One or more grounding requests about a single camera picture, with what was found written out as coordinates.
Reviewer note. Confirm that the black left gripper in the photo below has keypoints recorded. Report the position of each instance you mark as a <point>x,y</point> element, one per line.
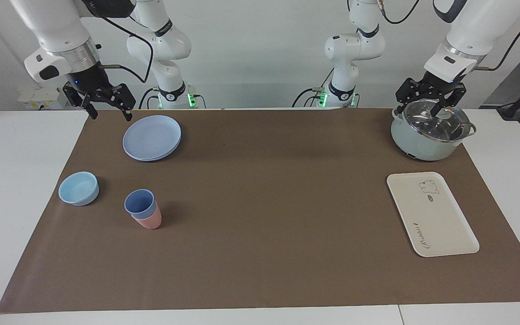
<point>440,85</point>

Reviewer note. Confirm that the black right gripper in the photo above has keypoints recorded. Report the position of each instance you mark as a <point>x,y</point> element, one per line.
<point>88,81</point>

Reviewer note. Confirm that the blue plastic cup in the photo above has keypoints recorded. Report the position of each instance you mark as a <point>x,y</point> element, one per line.
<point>139,202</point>

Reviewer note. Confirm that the pink plastic cup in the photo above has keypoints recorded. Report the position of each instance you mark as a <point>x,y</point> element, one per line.
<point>151,222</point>

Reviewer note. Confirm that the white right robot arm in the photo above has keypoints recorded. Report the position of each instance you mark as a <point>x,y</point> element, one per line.
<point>61,27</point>

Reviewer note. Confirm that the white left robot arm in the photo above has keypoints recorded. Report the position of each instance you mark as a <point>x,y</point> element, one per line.
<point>481,27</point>

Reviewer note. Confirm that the cream rabbit print tray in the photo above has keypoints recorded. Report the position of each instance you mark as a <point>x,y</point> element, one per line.
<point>431,216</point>

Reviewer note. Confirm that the glass pot lid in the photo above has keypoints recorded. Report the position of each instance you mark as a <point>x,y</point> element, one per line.
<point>436,128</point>

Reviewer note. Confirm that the pale green cooking pot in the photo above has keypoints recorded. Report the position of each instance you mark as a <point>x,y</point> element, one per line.
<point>418,146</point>

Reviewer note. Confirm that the lavender round plate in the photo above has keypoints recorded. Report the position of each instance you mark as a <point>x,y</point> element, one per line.
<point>151,137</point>

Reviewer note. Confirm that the white power strip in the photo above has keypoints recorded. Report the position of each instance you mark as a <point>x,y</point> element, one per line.
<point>39,98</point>

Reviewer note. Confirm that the light blue bowl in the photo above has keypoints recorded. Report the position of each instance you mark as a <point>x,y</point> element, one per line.
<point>78,188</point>

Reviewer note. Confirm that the brown table mat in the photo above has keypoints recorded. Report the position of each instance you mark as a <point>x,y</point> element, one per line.
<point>264,225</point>

